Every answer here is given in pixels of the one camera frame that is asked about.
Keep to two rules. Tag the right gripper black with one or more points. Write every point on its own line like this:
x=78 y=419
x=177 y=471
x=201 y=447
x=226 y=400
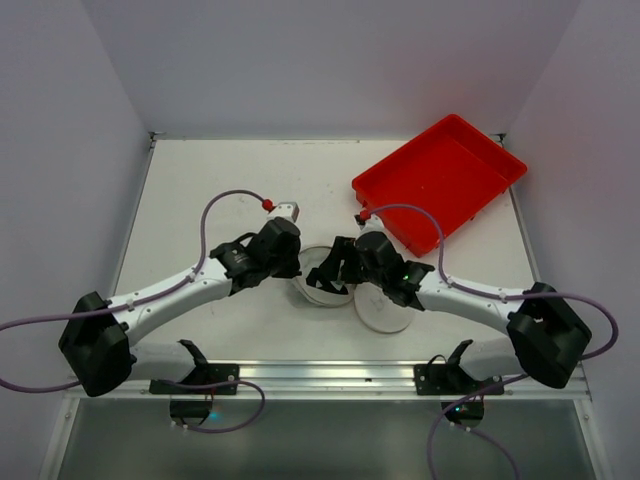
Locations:
x=343 y=261

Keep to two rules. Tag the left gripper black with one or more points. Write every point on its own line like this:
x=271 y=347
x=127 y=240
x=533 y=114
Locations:
x=288 y=261

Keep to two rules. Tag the white mesh laundry bag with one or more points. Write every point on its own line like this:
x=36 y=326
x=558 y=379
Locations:
x=373 y=308

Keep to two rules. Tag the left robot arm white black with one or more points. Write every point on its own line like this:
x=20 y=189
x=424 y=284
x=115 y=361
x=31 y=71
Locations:
x=104 y=341

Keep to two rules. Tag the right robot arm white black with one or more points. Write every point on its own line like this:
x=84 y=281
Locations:
x=541 y=335

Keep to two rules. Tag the red plastic tray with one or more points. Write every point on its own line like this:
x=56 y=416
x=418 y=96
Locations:
x=452 y=171

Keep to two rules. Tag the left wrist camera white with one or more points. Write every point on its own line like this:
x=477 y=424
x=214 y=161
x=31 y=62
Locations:
x=286 y=210

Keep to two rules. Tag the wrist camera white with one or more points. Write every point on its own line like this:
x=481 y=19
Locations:
x=368 y=222
x=286 y=210

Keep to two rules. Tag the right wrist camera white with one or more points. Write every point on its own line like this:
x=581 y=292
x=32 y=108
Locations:
x=368 y=222

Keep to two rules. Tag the aluminium mounting rail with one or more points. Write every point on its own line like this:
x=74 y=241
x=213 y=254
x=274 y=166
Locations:
x=352 y=380

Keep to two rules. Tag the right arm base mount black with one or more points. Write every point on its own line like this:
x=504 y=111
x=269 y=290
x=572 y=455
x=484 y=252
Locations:
x=443 y=376

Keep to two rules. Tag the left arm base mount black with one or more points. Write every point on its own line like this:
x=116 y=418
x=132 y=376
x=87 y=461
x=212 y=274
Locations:
x=201 y=372

